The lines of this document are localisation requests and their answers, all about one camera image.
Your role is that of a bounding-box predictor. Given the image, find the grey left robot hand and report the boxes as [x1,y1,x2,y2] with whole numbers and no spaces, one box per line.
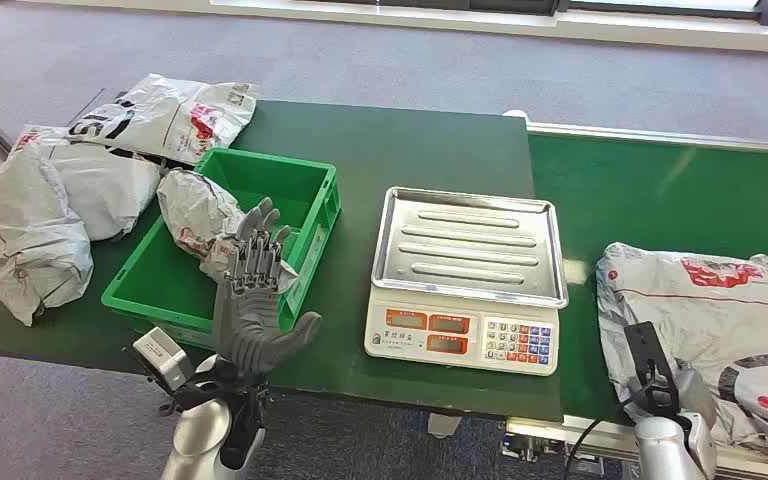
[211,197,323,378]

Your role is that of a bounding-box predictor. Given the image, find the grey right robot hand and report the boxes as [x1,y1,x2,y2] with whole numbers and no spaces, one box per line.
[672,360,720,432]

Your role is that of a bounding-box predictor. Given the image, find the large white red-print courier package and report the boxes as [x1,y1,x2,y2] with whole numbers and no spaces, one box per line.
[595,241,768,468]

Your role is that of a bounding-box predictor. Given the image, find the crumpled white package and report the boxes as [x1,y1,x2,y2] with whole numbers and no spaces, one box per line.
[157,168,299,294]

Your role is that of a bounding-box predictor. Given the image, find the plain white courier package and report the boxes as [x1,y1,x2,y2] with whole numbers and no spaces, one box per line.
[9,124,163,243]

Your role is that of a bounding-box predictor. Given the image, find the green conveyor belt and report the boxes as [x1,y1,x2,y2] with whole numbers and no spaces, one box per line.
[528,132,768,452]

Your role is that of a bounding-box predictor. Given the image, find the white package with black lettering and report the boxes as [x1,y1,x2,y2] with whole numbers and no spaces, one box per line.
[65,72,258,167]

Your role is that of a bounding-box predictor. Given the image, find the bulky white package red stripe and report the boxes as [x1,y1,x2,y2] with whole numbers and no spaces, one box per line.
[0,142,95,327]

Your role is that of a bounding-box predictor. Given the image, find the green plastic crate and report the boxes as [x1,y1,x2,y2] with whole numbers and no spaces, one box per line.
[100,146,342,349]

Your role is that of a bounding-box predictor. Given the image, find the white electronic scale body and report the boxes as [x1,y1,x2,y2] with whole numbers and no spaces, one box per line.
[364,284,561,378]

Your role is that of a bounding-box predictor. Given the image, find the white table leg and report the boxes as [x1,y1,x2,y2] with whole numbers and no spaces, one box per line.
[427,413,463,439]

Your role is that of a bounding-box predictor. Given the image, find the steel scale weighing tray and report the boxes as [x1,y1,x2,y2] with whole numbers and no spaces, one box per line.
[370,186,569,311]

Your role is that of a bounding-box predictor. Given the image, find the black right camera bracket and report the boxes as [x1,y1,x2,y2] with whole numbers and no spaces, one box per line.
[624,322,681,420]

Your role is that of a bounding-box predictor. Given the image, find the black camera bracket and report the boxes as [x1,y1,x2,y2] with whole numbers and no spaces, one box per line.
[624,322,681,420]
[157,376,228,417]

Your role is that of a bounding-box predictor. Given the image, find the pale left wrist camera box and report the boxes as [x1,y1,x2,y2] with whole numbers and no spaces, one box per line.
[133,327,194,392]

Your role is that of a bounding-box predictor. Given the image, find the black left camera bracket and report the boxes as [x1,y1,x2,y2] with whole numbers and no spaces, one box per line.
[157,376,228,417]

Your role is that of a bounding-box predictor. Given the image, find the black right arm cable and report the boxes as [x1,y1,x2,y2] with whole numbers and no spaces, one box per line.
[562,390,650,480]

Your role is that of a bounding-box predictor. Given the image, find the silver conveyor frame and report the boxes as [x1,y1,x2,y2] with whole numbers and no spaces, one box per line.
[499,109,768,480]

